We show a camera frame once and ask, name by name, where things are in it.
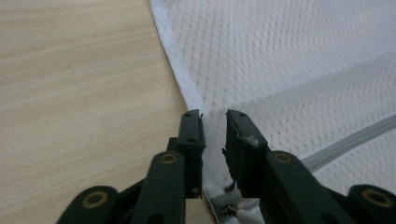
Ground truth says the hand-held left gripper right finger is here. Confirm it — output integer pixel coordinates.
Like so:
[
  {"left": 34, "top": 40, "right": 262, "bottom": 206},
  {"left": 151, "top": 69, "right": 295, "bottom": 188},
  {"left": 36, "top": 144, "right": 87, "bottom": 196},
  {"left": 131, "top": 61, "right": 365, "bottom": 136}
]
[{"left": 221, "top": 108, "right": 273, "bottom": 199}]

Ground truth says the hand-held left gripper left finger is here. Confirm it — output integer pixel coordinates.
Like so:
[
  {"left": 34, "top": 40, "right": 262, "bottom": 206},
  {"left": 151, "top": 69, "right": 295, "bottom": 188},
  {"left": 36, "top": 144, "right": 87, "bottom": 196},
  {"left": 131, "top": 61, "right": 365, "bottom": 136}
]
[{"left": 167, "top": 108, "right": 207, "bottom": 200}]

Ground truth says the brass zipper slider white pull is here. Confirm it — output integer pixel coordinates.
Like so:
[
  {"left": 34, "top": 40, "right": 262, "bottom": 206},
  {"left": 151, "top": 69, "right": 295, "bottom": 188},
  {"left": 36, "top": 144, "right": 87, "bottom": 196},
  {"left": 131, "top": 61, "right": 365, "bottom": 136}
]
[{"left": 220, "top": 203, "right": 250, "bottom": 219}]

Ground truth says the white mesh laundry bag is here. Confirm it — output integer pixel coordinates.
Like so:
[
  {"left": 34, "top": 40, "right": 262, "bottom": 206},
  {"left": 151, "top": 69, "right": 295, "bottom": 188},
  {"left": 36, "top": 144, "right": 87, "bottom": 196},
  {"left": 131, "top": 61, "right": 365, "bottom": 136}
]
[{"left": 148, "top": 0, "right": 396, "bottom": 224}]

